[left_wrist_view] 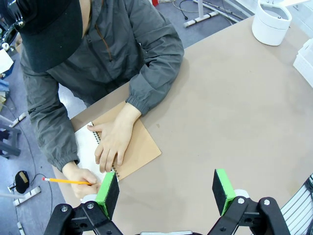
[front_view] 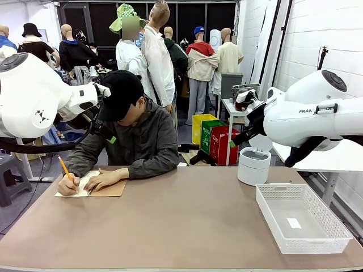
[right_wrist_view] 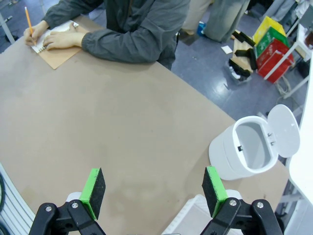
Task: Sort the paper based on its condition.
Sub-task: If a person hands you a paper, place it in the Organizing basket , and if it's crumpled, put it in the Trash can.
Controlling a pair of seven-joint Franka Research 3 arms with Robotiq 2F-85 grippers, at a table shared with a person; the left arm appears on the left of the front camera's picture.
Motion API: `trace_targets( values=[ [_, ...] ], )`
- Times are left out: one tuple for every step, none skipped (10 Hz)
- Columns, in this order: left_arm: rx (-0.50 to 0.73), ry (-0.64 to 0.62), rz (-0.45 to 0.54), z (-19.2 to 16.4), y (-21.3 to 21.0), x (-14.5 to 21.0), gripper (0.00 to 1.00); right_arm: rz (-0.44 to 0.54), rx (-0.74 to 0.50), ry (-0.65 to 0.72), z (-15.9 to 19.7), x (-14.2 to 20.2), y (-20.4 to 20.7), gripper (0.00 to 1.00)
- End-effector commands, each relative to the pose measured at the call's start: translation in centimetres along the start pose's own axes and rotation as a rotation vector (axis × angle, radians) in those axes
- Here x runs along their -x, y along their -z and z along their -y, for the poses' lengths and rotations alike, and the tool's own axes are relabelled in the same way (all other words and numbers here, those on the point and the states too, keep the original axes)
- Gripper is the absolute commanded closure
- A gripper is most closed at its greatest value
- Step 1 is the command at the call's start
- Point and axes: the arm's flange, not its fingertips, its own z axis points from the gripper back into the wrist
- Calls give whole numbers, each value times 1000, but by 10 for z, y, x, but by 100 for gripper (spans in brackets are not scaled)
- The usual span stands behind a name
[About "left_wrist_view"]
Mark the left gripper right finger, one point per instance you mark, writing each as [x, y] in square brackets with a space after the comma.
[222, 191]

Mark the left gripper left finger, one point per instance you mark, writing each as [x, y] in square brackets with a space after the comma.
[107, 193]

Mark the yellow pencil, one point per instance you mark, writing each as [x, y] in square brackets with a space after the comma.
[66, 181]

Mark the spiral notebook kraft cover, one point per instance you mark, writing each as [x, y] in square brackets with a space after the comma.
[141, 147]

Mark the person's left forearm grey sleeve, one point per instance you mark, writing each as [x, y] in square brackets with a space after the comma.
[156, 80]

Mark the person's right forearm grey sleeve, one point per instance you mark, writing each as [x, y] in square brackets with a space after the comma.
[49, 127]

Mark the person's right hand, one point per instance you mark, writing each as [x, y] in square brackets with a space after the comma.
[80, 191]

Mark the person's left hand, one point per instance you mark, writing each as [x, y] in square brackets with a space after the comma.
[115, 137]

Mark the white desk foot bar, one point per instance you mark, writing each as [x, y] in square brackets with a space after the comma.
[27, 196]
[19, 120]

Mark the black oval floor device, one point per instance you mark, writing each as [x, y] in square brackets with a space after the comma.
[20, 186]

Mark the grey plastic stool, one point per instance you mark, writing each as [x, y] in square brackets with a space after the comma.
[9, 147]

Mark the white perforated plastic basket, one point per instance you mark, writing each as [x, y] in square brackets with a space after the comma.
[305, 63]

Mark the grey zip jacket torso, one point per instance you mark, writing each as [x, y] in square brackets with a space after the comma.
[117, 36]

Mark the white lidded trash bin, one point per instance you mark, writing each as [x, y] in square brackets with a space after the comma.
[269, 31]

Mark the black baseball cap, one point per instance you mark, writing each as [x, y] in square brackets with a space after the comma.
[49, 36]

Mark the grey slotted aluminium base plate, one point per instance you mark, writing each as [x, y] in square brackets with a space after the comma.
[298, 210]

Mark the white stand post with foot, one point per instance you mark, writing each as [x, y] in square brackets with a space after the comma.
[201, 12]

